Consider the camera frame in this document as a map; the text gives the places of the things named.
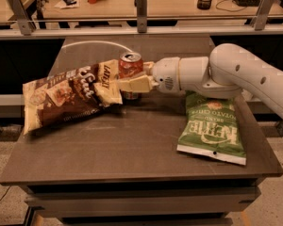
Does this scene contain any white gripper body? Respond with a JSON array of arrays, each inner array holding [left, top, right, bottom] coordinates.
[[152, 57, 180, 93]]

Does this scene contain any red coke can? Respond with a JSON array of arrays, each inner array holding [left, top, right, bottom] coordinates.
[[119, 52, 143, 79]]

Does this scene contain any brown chip bag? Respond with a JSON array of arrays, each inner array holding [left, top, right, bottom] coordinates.
[[23, 59, 123, 134]]

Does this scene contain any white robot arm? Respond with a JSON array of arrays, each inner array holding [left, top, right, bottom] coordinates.
[[118, 43, 283, 120]]

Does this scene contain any green Kettle chip bag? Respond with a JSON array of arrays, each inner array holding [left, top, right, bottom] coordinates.
[[177, 92, 246, 166]]

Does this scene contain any black mesh cup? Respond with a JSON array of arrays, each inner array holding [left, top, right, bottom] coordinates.
[[197, 0, 212, 10]]

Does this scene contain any black cable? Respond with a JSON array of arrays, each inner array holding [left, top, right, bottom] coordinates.
[[215, 0, 248, 13]]

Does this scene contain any metal guard rail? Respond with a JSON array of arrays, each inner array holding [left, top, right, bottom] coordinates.
[[0, 0, 283, 38]]

